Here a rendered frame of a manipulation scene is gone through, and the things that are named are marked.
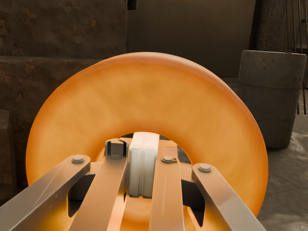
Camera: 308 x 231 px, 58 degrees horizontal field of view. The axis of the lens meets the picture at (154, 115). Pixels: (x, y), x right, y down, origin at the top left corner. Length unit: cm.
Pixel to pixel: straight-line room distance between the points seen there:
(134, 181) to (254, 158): 7
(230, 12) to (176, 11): 170
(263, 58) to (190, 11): 517
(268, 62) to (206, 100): 252
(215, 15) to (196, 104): 798
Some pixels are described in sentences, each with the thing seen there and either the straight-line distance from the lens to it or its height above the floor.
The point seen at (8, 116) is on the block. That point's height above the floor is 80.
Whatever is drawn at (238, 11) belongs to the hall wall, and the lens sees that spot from 864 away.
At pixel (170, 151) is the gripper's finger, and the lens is 16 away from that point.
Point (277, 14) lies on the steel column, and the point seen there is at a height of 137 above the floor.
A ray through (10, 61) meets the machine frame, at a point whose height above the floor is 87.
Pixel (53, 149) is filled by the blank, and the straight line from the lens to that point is 18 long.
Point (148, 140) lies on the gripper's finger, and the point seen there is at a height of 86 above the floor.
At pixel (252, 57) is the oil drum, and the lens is 274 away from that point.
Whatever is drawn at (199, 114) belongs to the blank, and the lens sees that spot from 16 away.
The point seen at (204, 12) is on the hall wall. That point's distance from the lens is 792.
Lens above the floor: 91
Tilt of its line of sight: 15 degrees down
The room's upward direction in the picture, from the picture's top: 4 degrees clockwise
